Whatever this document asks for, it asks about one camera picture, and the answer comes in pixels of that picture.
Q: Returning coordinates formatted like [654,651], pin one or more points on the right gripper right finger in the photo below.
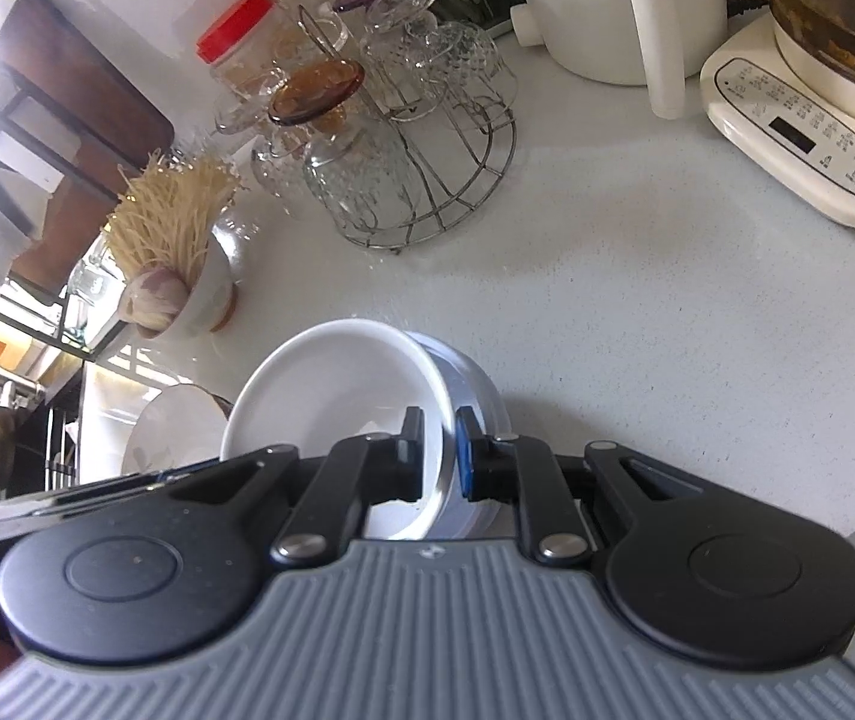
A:
[542,488]

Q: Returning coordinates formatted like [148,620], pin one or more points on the red lid plastic jar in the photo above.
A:
[246,43]

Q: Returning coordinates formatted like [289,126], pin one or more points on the glass kettle on base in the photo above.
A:
[782,89]

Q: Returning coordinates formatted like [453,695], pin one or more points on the bowl with garlic and noodles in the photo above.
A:
[163,306]

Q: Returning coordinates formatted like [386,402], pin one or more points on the translucent plastic bowl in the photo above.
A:
[467,385]

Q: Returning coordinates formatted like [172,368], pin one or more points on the white leaf plate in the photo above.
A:
[181,426]

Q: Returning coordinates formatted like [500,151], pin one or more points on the white ceramic bowl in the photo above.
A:
[347,378]

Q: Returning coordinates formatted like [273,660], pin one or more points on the black dish rack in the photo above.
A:
[74,322]

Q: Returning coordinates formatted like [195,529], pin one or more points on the white electric cooking pot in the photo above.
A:
[656,44]

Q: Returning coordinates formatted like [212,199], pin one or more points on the brown cutting board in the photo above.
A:
[76,127]

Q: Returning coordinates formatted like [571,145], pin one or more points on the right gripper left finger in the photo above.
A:
[358,473]

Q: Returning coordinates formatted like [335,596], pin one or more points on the wire rack with glass cups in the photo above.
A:
[398,122]

